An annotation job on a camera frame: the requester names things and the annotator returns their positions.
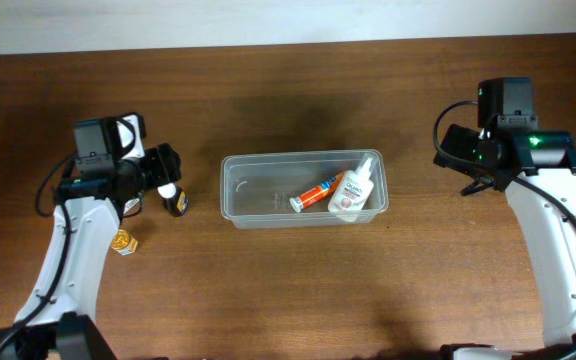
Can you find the gold lid small jar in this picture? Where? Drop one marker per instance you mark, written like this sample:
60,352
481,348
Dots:
124,243

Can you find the orange tube white cap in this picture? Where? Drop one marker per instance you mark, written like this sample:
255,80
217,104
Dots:
316,194

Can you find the dark bottle white cap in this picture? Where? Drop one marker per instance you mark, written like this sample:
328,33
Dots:
175,200

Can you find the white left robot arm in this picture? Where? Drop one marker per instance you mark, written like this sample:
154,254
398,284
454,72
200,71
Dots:
58,316

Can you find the white calamine lotion bottle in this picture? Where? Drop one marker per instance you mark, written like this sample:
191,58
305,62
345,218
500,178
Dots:
353,191

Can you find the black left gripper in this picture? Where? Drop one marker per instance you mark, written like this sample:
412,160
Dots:
164,164

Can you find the white Panadol box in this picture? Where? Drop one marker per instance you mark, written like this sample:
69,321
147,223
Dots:
132,206

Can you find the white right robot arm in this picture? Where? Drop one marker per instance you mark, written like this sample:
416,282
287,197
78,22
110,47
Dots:
536,170

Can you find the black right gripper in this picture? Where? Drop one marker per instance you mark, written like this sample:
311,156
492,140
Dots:
453,145

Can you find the clear plastic container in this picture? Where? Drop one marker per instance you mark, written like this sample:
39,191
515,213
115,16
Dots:
255,189

